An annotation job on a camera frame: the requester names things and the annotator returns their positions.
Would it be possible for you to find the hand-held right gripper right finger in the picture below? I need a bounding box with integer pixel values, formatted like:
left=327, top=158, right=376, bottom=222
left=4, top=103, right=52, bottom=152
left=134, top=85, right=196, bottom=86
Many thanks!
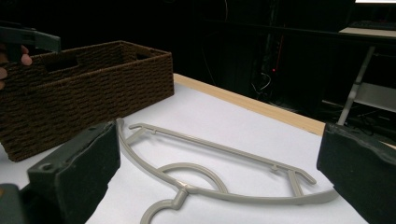
left=316, top=122, right=396, bottom=224

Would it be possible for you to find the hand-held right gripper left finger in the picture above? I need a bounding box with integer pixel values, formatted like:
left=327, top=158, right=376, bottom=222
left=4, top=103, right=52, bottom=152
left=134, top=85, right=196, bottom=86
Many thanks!
left=27, top=120, right=121, bottom=224

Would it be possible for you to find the white cable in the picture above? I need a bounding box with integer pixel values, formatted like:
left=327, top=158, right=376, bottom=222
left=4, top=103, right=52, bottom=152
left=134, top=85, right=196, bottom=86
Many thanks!
left=251, top=72, right=273, bottom=94

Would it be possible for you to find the grey metal stand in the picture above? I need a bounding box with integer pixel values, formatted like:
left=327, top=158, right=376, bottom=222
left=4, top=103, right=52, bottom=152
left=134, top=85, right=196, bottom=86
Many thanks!
left=336, top=46, right=396, bottom=127

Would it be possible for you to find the brown woven basket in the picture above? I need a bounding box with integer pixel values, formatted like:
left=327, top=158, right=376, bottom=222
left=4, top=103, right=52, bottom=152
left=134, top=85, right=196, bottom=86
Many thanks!
left=0, top=40, right=176, bottom=162

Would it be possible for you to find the grey plastic clothes hanger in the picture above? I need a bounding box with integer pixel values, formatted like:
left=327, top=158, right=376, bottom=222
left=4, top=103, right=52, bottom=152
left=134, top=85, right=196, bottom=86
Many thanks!
left=115, top=118, right=340, bottom=224

